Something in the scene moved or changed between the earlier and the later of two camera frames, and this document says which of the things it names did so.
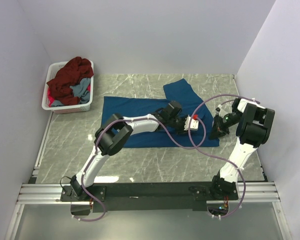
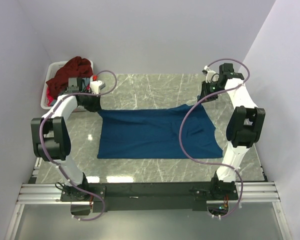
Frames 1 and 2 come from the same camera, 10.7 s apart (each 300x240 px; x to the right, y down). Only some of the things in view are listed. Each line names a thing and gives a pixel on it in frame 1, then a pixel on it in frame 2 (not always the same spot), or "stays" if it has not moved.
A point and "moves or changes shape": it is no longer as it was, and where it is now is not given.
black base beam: [135, 197] stays
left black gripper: [182, 131] to [96, 106]
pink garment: [50, 98] stays
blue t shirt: [192, 104] moves or changes shape
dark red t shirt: [74, 69] stays
